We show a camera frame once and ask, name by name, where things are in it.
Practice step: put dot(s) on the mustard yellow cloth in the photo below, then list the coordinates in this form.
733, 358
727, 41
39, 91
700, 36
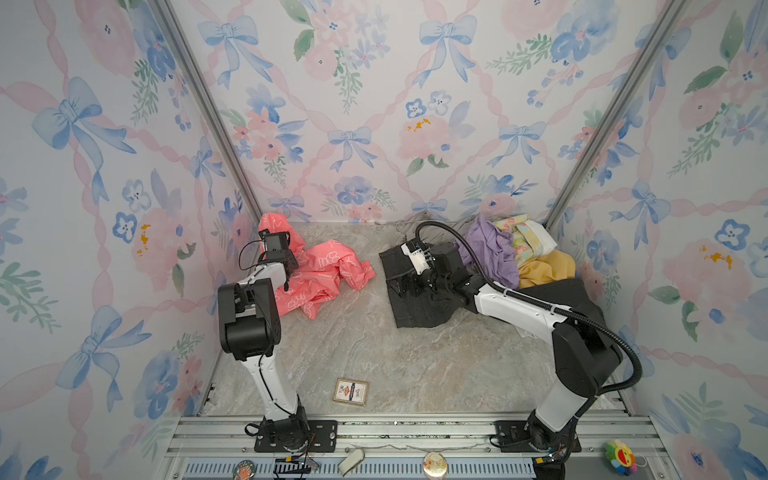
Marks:
546, 269

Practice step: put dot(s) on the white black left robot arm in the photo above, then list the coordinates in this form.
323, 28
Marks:
250, 330

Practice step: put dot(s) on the aluminium corner post left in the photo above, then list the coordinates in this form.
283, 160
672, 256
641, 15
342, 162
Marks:
180, 47

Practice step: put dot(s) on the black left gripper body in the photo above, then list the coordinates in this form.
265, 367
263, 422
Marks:
291, 259

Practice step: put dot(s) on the colourful flower toy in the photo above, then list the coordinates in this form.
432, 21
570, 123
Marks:
620, 457

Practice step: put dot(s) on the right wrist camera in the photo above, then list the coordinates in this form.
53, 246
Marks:
418, 254

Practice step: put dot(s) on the small printed card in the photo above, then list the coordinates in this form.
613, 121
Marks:
352, 392

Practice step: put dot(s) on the pink patterned cloth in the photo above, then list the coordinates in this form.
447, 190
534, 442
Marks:
321, 270

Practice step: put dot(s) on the white plastic clip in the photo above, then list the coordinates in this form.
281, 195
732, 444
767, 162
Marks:
354, 459

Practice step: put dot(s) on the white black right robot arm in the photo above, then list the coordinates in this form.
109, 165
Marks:
585, 357

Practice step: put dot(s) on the purple cloth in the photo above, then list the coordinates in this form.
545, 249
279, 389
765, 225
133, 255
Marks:
495, 251

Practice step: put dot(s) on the aluminium corner post right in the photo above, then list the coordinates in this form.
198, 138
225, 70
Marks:
659, 33

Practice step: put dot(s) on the round tan badge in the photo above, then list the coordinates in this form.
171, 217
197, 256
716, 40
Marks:
434, 466

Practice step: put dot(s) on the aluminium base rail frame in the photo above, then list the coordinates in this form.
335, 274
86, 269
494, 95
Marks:
395, 445

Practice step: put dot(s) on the round green badge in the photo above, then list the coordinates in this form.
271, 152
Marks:
244, 470

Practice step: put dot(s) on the dark grey denim jeans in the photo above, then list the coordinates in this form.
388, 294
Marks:
535, 310

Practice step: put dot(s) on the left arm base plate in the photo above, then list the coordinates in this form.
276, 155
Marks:
293, 436

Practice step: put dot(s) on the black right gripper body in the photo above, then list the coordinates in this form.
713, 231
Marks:
428, 283

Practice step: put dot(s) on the aluminium corner post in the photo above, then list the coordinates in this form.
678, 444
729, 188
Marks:
659, 33
180, 47

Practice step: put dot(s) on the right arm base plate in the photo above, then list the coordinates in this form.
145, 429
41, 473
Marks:
519, 436

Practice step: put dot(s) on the pastel floral cloth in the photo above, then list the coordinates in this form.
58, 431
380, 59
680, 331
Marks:
530, 239

